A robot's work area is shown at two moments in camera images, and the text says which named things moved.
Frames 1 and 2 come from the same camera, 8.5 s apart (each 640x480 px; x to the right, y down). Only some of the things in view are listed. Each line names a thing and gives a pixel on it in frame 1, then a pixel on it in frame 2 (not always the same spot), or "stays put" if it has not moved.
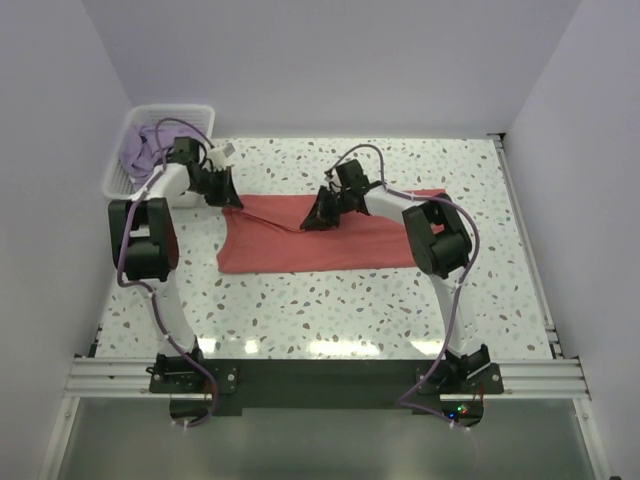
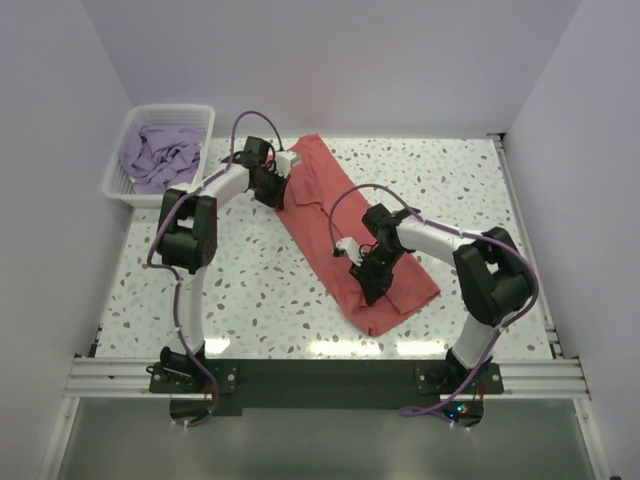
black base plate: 414,385 stays put
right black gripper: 320,218 to 373,286
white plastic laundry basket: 118,182 stays put
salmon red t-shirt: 265,236 to 321,208
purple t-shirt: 145,148 stays put
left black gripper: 227,196 to 275,200
